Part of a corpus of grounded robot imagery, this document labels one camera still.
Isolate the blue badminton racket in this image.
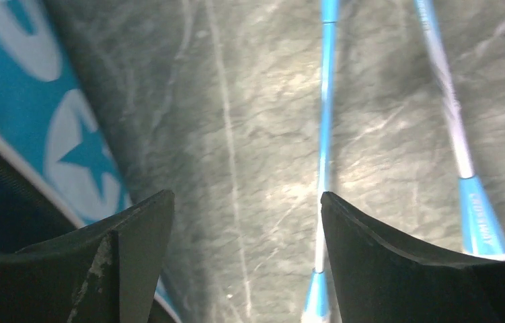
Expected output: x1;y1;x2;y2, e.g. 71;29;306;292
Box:
301;0;340;323
414;0;505;260

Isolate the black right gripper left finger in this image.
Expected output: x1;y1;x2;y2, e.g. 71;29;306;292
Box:
0;190;174;322

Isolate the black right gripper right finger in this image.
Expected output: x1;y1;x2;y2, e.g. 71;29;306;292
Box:
321;192;505;322

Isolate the blue racket bag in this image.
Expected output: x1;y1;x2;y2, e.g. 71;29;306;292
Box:
0;1;180;322

